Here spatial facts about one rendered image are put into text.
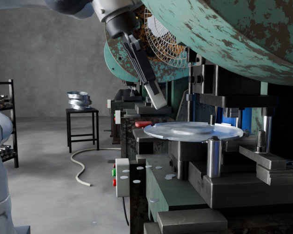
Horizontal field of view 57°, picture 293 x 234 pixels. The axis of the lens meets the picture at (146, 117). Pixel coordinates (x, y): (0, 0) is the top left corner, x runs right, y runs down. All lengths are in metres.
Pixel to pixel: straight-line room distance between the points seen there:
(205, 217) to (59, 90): 7.02
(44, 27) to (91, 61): 1.42
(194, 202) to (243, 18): 0.46
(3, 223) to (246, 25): 0.81
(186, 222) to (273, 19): 0.41
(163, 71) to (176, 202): 1.55
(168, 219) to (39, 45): 7.19
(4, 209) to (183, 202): 0.52
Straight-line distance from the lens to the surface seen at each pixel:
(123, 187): 1.05
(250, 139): 0.81
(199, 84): 0.79
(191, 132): 0.77
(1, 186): 0.89
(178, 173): 0.80
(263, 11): 0.36
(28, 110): 7.70
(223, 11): 0.34
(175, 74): 2.14
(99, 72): 7.38
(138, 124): 1.09
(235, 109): 0.84
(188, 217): 0.62
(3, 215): 0.92
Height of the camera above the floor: 0.93
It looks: 8 degrees down
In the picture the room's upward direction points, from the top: straight up
